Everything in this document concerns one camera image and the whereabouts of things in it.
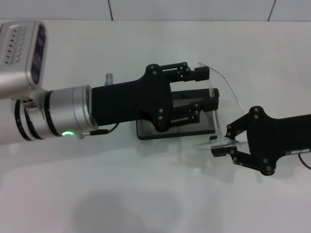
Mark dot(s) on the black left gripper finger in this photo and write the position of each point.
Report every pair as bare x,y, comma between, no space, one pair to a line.
201,74
210,104

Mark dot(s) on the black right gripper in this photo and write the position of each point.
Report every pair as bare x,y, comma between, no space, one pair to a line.
274,136

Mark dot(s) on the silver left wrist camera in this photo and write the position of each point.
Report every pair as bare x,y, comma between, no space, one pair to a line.
17,48

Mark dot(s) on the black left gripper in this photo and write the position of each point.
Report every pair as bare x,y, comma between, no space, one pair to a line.
126,102

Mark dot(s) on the clear white glasses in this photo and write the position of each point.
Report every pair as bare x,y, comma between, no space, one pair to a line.
217,126

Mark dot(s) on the black glasses case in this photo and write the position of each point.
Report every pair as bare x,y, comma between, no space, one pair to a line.
170,134

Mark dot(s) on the left gripper connector plug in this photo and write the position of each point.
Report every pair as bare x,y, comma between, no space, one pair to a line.
109,78

